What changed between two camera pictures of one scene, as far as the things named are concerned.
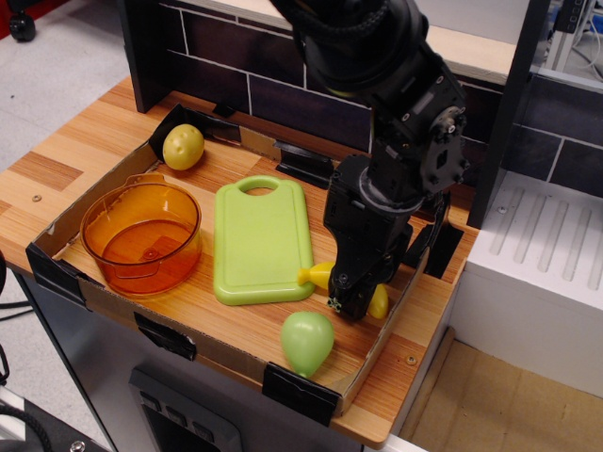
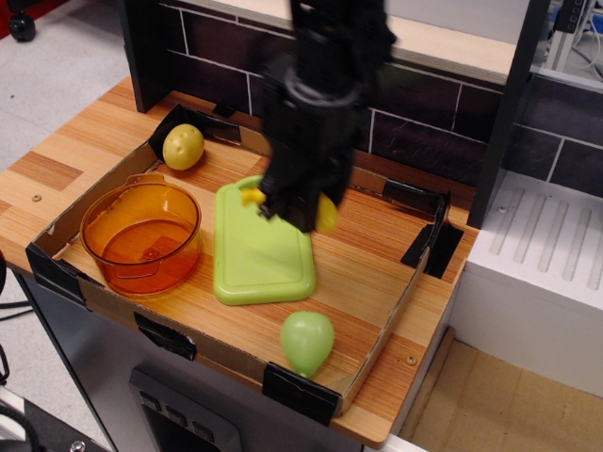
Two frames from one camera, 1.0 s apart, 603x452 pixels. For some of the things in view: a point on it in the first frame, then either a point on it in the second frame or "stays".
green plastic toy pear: [307, 339] stays
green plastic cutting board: [261, 243] stays
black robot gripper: [366, 238] → [312, 105]
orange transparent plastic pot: [143, 234] stays
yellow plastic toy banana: [319, 275] → [327, 218]
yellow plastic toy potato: [183, 146] stays
